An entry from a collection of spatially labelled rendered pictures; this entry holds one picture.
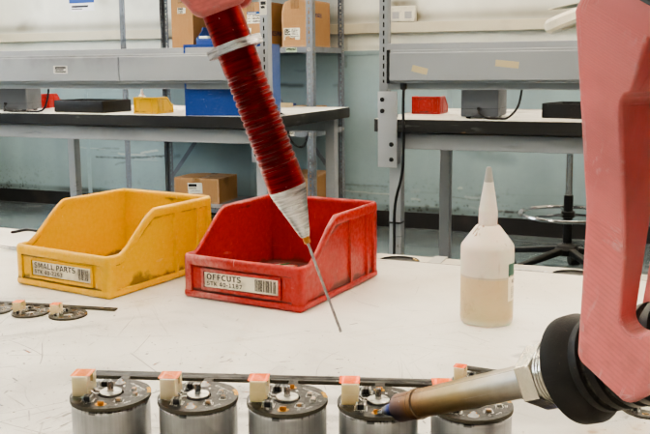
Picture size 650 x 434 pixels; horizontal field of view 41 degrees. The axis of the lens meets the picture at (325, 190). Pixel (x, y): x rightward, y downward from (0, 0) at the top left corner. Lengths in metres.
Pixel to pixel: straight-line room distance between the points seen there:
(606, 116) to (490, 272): 0.39
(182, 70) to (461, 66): 0.95
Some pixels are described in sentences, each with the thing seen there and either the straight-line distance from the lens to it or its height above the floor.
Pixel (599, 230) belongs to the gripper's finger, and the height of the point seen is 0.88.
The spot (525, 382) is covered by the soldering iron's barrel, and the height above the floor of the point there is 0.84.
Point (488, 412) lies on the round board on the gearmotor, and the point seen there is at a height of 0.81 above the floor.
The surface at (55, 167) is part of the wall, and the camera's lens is 6.10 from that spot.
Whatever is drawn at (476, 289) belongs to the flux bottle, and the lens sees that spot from 0.55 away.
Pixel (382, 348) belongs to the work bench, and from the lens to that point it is 0.51.
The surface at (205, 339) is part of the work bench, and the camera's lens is 0.53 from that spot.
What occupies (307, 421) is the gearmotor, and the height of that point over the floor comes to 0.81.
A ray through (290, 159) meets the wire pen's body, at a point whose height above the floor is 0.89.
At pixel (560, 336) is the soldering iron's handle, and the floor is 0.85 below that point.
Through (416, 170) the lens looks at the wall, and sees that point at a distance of 4.86.
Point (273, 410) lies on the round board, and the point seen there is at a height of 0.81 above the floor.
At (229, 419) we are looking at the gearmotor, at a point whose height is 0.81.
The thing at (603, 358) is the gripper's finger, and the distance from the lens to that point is 0.19.
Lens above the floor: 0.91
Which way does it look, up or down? 8 degrees down
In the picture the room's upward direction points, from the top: 1 degrees counter-clockwise
